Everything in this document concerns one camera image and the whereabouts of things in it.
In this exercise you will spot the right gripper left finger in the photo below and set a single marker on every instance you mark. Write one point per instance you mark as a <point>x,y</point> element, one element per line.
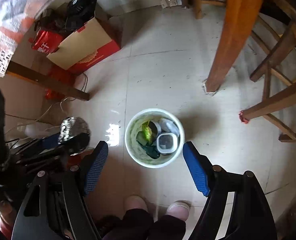
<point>77,185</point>

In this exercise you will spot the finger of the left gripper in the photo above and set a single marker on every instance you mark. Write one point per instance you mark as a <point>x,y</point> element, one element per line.
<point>72,146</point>
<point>36,146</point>

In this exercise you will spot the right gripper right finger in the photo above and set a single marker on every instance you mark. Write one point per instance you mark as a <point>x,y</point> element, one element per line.
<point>215,184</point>

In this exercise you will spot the silver foil ball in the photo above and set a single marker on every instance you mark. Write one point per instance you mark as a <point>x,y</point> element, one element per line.
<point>74,126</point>

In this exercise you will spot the white trash bin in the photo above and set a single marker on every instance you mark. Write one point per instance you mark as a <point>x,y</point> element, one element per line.
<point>142,131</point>

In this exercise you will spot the pink right slipper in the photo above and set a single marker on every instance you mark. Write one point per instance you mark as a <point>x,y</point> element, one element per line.
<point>179,210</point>

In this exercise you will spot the pink slipper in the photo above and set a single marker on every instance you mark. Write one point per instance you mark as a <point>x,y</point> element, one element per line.
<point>179,210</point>
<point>135,202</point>

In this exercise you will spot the pink left slipper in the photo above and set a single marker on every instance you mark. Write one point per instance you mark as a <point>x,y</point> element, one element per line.
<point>135,202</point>

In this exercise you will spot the red cardboard box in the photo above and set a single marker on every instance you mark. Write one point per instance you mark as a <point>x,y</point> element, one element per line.
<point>84,48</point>

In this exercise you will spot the wooden chair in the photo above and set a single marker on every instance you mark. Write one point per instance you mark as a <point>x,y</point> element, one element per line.
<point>279,91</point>

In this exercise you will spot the wooden table leg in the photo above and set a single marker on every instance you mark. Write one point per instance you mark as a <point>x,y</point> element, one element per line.
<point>240,18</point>

